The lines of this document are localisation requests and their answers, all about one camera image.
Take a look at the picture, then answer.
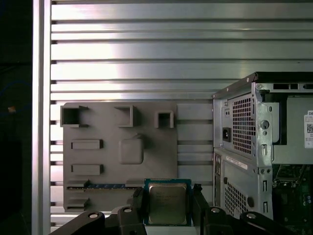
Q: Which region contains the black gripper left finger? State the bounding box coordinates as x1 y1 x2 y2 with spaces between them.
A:
50 187 147 235

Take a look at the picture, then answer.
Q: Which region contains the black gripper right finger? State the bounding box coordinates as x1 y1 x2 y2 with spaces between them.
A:
192 183 301 235

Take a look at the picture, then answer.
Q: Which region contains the CPU silver top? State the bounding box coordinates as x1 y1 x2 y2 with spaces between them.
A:
143 178 193 226

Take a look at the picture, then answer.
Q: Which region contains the RAM stick blue label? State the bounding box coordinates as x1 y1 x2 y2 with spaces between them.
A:
67 183 145 190

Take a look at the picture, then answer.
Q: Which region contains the black PC case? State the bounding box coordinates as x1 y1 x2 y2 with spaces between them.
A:
212 71 313 221

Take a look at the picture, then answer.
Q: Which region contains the grey parts rack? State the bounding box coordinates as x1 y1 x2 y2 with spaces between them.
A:
60 101 178 212

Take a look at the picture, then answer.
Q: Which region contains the green motherboard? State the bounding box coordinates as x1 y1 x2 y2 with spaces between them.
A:
272 164 313 221

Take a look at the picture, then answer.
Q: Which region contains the grey power supply unit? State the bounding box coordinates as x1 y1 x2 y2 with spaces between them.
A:
221 94 313 165

